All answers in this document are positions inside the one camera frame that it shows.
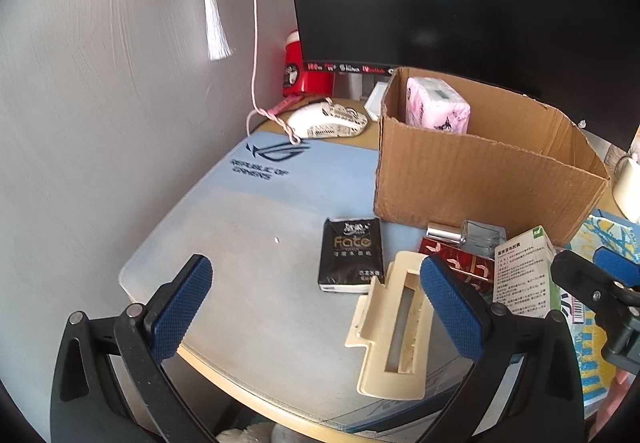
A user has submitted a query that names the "white plush toy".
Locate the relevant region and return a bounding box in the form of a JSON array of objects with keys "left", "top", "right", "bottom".
[{"left": 215, "top": 423, "right": 301, "bottom": 443}]

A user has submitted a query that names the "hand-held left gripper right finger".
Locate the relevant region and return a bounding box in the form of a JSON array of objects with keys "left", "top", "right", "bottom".
[{"left": 420, "top": 255, "right": 586, "bottom": 443}]

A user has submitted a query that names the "white cotton pad pack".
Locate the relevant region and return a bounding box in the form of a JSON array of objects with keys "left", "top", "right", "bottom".
[{"left": 557, "top": 290, "right": 601, "bottom": 329}]

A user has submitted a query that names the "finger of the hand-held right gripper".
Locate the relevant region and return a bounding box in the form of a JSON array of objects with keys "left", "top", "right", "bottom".
[
  {"left": 551, "top": 250, "right": 640, "bottom": 324},
  {"left": 594, "top": 246, "right": 640, "bottom": 281}
]

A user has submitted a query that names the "red cosmetic box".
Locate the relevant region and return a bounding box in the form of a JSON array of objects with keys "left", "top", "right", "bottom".
[{"left": 418, "top": 238, "right": 496, "bottom": 296}]

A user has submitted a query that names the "person's right hand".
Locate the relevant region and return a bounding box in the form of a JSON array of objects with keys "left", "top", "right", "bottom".
[{"left": 602, "top": 368, "right": 632, "bottom": 419}]

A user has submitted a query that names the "white monitor stand base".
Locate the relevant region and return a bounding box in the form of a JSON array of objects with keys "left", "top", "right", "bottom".
[{"left": 364, "top": 80, "right": 393, "bottom": 121}]

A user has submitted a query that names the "pink tissue pack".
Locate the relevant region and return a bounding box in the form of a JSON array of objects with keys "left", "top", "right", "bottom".
[{"left": 405, "top": 77, "right": 472, "bottom": 136}]

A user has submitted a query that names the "cardboard box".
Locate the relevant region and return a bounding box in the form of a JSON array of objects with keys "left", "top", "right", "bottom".
[{"left": 374, "top": 67, "right": 611, "bottom": 249}]

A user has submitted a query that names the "black tissue pack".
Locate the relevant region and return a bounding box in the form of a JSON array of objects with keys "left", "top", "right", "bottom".
[{"left": 318, "top": 217, "right": 385, "bottom": 295}]

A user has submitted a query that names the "white tassel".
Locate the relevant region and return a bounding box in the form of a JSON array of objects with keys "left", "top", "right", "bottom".
[{"left": 201, "top": 0, "right": 234, "bottom": 62}]

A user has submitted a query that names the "pink headphone cable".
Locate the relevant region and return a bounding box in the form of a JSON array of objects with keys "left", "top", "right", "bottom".
[{"left": 242, "top": 0, "right": 333, "bottom": 146}]

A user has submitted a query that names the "red can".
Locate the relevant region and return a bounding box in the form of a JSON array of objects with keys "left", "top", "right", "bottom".
[{"left": 282, "top": 30, "right": 335, "bottom": 98}]

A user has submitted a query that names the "glass perfume bottle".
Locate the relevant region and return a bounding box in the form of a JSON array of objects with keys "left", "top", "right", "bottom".
[{"left": 426, "top": 219, "right": 507, "bottom": 258}]

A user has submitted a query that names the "cream plastic container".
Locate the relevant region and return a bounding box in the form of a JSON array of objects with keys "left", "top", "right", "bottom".
[{"left": 612, "top": 155, "right": 640, "bottom": 224}]

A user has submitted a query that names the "cream plastic holder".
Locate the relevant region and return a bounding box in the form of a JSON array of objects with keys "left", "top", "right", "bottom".
[{"left": 345, "top": 250, "right": 435, "bottom": 398}]

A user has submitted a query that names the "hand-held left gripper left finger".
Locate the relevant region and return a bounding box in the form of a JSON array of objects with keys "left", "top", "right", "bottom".
[{"left": 50, "top": 254, "right": 221, "bottom": 443}]

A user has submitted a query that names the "yellow and blue towel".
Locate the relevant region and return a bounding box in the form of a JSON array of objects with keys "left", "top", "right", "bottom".
[{"left": 570, "top": 214, "right": 640, "bottom": 406}]

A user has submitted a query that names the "white and green medicine box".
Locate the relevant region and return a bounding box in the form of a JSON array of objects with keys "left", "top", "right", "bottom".
[{"left": 492, "top": 225, "right": 563, "bottom": 320}]

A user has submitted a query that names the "blue desk mat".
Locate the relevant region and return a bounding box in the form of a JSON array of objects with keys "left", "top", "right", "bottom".
[{"left": 119, "top": 135, "right": 608, "bottom": 421}]

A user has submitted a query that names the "white computer mouse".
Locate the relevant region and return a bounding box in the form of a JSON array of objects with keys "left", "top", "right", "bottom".
[{"left": 286, "top": 103, "right": 368, "bottom": 140}]

